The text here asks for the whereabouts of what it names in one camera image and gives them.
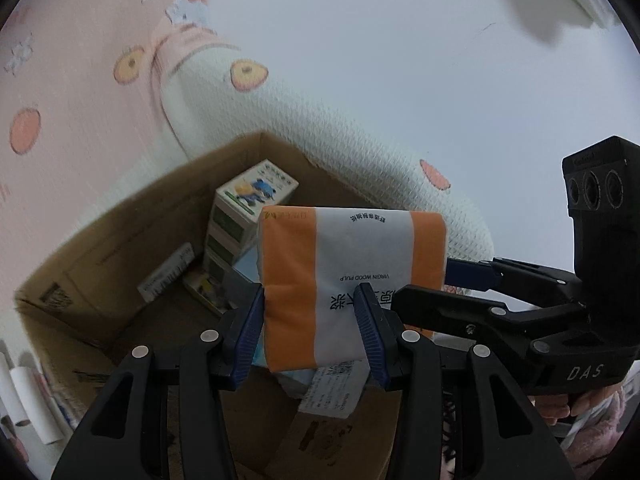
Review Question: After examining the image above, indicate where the green white cartoon box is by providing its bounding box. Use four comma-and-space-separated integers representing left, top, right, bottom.
202, 160, 300, 281

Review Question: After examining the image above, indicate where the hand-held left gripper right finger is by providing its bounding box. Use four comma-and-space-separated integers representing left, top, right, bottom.
352, 282, 576, 480

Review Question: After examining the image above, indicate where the person's right hand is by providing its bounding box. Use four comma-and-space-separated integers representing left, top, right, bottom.
537, 385, 622, 428

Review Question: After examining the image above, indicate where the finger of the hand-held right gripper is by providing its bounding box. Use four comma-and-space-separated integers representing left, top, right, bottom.
445, 257, 584, 311
391, 284, 577, 361

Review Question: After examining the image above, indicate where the pink printed blanket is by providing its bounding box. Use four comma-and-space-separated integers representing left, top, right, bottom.
0, 0, 242, 272

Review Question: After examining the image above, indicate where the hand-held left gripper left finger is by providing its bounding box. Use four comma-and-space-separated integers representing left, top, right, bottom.
50, 284, 266, 480

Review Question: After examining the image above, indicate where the orange white tissue pack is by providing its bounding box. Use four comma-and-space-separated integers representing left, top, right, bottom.
255, 205, 447, 373

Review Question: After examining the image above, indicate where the person's right forearm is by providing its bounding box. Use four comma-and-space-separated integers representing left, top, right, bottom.
559, 387, 640, 467

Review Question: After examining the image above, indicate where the pile of white paper tubes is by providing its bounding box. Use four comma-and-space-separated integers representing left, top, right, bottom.
0, 350, 77, 447

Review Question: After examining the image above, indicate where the white quilt with peach print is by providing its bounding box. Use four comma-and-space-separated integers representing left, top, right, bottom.
164, 44, 497, 292

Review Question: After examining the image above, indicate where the cardboard box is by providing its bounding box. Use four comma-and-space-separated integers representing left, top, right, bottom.
14, 131, 441, 480

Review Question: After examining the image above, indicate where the small yellow box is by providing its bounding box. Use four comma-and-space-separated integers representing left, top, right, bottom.
182, 270, 236, 314

